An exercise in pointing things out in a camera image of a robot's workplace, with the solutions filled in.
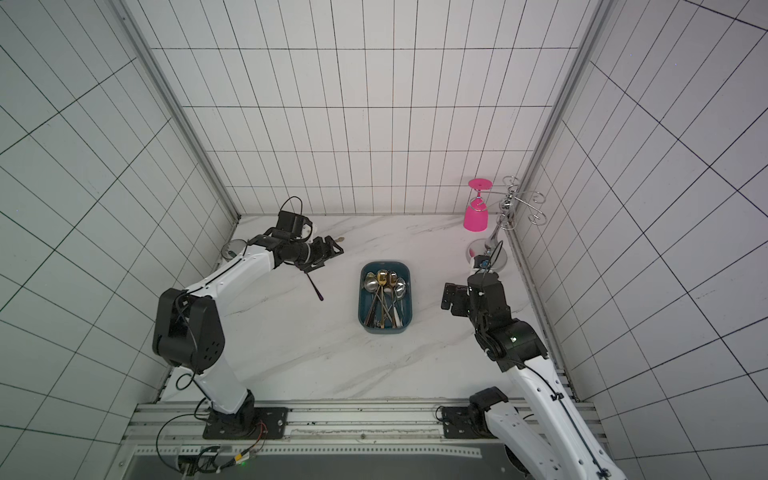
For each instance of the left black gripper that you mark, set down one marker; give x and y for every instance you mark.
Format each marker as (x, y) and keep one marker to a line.
(321, 255)

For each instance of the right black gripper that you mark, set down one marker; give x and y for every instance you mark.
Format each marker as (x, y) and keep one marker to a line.
(459, 297)

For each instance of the teal plastic storage box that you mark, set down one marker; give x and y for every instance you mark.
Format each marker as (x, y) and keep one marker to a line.
(369, 312)

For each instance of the large silver spoon front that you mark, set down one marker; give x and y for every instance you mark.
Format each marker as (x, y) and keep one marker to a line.
(370, 283)

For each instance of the rose gold spoon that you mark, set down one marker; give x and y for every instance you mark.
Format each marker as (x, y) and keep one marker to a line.
(390, 285)

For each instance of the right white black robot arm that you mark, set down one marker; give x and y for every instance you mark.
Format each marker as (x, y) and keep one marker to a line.
(567, 449)

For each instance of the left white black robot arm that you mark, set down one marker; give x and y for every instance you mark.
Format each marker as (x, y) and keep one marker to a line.
(188, 329)

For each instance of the grey translucent cup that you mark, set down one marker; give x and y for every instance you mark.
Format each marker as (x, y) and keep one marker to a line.
(232, 249)

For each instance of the chrome glass holder stand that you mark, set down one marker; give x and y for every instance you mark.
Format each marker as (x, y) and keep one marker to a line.
(501, 204)

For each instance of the pink upside-down wine glass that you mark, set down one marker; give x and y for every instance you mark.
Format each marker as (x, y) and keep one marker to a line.
(476, 217)

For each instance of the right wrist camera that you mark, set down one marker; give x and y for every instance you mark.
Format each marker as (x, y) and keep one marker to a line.
(482, 263)

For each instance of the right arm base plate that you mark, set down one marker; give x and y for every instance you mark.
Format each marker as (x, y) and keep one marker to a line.
(466, 422)

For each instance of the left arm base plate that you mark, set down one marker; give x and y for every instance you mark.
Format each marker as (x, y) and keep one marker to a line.
(247, 424)

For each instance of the aluminium rail frame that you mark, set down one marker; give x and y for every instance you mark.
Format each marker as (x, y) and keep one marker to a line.
(333, 439)

